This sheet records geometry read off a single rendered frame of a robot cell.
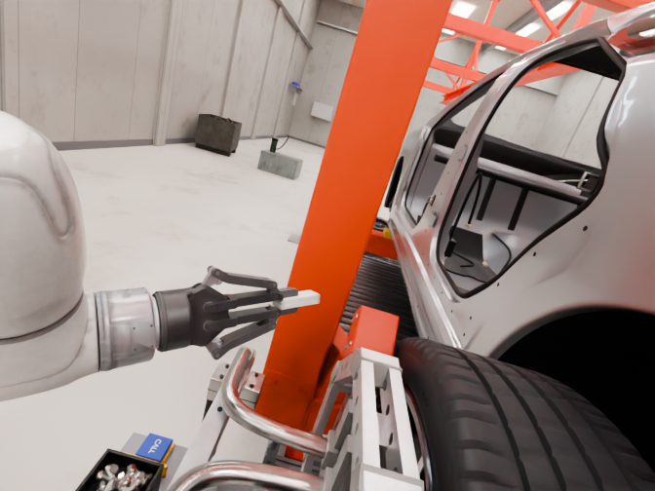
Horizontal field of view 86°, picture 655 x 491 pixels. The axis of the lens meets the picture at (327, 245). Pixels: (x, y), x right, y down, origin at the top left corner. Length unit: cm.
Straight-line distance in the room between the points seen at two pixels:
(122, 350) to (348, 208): 55
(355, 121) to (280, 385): 73
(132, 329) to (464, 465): 36
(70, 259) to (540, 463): 46
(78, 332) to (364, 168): 60
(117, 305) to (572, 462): 50
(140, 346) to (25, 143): 24
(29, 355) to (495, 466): 43
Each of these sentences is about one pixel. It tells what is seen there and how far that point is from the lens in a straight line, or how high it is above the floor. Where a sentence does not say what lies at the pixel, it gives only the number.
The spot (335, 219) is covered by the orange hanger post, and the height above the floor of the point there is 121.
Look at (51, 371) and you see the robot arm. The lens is 44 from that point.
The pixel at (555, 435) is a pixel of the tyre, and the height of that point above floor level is 118.
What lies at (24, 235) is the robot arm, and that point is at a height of 129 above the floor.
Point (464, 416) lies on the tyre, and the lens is 44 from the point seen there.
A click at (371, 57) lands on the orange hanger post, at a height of 155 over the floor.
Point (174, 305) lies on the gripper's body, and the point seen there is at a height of 117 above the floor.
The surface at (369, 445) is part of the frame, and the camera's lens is 42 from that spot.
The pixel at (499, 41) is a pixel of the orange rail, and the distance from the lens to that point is 677.
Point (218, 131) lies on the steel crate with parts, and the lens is 852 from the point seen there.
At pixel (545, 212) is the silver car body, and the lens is 323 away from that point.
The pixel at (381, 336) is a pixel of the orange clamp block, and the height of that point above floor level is 110.
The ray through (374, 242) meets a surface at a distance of 287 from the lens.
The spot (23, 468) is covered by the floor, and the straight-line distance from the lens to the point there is 182.
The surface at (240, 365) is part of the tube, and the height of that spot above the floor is 101.
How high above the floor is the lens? 142
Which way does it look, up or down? 19 degrees down
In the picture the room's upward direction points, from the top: 17 degrees clockwise
